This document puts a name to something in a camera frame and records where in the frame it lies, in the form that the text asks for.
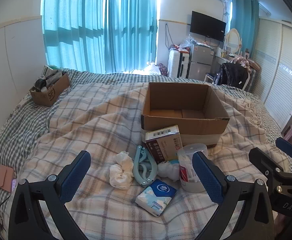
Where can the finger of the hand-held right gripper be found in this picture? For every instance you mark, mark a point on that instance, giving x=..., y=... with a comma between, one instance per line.
x=286, y=146
x=259, y=156

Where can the clear plastic bag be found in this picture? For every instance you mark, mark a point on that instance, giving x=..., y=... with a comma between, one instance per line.
x=187, y=42

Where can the white plastic bag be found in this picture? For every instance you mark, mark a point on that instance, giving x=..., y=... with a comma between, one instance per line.
x=151, y=68

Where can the clear cotton swab container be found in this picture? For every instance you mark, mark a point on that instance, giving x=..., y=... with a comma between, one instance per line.
x=187, y=167

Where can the silver fridge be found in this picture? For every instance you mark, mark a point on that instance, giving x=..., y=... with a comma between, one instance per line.
x=201, y=62

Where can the pale blue folding hanger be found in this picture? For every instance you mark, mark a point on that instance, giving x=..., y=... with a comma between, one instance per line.
x=139, y=160

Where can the white sock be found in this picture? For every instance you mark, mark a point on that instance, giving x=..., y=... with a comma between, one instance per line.
x=119, y=178
x=123, y=158

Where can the white dressing table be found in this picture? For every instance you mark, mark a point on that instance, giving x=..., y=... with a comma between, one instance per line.
x=219, y=60

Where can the beige plaid blanket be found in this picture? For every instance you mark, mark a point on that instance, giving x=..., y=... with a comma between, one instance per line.
x=98, y=120

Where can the green white small box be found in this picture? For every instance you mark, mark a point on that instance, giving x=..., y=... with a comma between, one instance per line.
x=50, y=68

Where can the white louvred wardrobe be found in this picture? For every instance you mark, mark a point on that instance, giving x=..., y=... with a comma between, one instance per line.
x=281, y=62

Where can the white suitcase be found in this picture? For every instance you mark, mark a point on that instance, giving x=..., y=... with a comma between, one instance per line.
x=177, y=63

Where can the white oval mirror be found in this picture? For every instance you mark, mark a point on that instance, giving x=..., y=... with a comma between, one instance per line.
x=233, y=40

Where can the black round item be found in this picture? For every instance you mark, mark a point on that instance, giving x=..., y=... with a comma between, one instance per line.
x=39, y=83

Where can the flat cardboard boxes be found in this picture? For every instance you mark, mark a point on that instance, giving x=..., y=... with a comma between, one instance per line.
x=254, y=65

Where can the small cardboard box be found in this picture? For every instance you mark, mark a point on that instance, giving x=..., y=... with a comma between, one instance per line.
x=53, y=91

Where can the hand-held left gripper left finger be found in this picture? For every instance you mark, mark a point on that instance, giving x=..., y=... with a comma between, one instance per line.
x=75, y=177

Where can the brown and white medicine box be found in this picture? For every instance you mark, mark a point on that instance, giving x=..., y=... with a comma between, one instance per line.
x=164, y=145

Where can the teal window curtain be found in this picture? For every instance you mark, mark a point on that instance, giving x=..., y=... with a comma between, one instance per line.
x=131, y=25
x=70, y=25

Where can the black jacket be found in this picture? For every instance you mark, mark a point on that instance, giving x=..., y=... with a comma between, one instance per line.
x=232, y=75

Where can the large cardboard box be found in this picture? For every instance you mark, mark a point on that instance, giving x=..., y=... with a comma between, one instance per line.
x=186, y=127

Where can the blue white tissue pack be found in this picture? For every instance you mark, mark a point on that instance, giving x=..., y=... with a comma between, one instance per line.
x=156, y=196

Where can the dark patterned bag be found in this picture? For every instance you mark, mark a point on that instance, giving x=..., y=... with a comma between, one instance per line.
x=163, y=69

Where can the pink wallet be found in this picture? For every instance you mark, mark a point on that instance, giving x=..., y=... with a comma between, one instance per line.
x=5, y=178

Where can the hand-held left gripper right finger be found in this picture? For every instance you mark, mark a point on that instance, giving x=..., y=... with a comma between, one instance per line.
x=207, y=177

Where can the pink brown patterned cloth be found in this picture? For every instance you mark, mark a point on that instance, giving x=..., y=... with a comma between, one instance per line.
x=239, y=61

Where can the narrow teal curtain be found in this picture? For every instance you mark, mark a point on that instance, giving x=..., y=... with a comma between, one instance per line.
x=243, y=20

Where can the black wall television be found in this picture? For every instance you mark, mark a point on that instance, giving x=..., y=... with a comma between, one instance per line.
x=207, y=26

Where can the grey ribbed suitcase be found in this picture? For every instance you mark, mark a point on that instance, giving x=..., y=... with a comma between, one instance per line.
x=252, y=78

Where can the white cloth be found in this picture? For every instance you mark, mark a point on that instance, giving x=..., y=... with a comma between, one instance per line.
x=168, y=170

